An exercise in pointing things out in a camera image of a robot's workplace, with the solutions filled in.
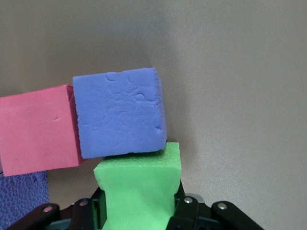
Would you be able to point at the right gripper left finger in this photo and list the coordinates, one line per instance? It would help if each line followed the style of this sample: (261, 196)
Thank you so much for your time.
(81, 215)

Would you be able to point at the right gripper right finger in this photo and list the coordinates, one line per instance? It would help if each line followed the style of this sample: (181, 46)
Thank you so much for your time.
(189, 213)

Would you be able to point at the green foam cube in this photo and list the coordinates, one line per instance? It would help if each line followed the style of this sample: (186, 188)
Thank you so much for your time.
(139, 187)

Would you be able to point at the purple foam cube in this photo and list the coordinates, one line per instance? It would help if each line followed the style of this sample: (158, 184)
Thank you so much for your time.
(120, 112)
(21, 196)

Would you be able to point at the red foam cube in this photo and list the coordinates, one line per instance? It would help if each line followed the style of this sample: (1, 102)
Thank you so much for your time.
(36, 131)

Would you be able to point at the brown table cover sheet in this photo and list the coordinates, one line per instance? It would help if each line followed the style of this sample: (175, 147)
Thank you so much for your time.
(239, 72)

